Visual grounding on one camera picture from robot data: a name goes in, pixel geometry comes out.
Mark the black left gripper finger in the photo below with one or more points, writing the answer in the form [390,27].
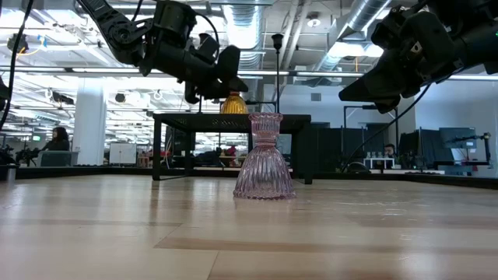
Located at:
[218,92]
[229,64]

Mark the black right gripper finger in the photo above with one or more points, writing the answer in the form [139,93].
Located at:
[388,106]
[377,88]

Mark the amber glass candle holder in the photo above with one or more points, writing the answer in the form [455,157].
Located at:
[234,105]

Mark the black tall metal candlestick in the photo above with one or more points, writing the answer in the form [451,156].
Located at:
[200,105]
[277,70]

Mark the pink ribbed glass candle holder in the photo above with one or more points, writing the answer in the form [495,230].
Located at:
[264,167]

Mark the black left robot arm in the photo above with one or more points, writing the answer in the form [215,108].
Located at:
[124,35]

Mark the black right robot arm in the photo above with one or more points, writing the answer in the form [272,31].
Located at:
[478,39]

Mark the black perforated metal riser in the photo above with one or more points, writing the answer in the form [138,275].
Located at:
[202,122]

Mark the person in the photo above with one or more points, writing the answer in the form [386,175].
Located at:
[57,142]
[389,149]

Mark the black partition panels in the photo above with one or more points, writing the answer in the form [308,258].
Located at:
[350,145]

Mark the white desktop rack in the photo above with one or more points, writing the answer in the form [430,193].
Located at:
[379,162]

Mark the dark computer monitor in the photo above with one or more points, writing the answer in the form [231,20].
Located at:
[457,138]

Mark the white cabinet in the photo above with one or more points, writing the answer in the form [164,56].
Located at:
[122,153]

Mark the white building column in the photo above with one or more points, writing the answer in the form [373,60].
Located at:
[89,124]

